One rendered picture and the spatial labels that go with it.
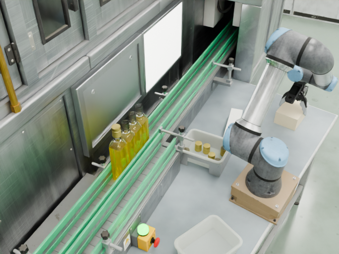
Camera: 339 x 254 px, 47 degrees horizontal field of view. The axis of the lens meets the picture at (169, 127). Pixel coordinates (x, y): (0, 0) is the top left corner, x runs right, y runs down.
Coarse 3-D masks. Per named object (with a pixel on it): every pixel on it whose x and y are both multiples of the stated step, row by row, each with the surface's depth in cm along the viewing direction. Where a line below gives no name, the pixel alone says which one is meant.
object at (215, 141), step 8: (192, 136) 196; (200, 136) 195; (208, 136) 193; (216, 136) 191; (192, 144) 197; (216, 144) 193; (184, 152) 183; (192, 152) 192; (200, 152) 192; (216, 152) 192; (208, 160) 179
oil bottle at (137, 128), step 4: (136, 124) 159; (140, 124) 160; (132, 128) 158; (136, 128) 158; (140, 128) 161; (136, 132) 158; (140, 132) 162; (136, 136) 160; (140, 136) 163; (136, 140) 161; (140, 140) 164; (136, 144) 162; (140, 144) 166; (140, 148) 167
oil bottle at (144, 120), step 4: (136, 116) 163; (140, 116) 162; (144, 116) 163; (136, 120) 162; (140, 120) 162; (144, 120) 163; (144, 124) 164; (148, 124) 168; (144, 128) 165; (148, 128) 169; (144, 132) 166; (148, 132) 170; (144, 136) 167; (148, 136) 172; (144, 140) 169
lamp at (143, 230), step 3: (141, 225) 150; (144, 225) 150; (147, 225) 151; (138, 228) 149; (141, 228) 149; (144, 228) 149; (147, 228) 149; (138, 231) 149; (141, 231) 148; (144, 231) 148; (147, 231) 149; (141, 234) 149; (144, 234) 149; (147, 234) 150
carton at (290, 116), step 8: (288, 104) 213; (296, 104) 213; (280, 112) 207; (288, 112) 207; (296, 112) 207; (280, 120) 209; (288, 120) 206; (296, 120) 203; (288, 128) 209; (296, 128) 209
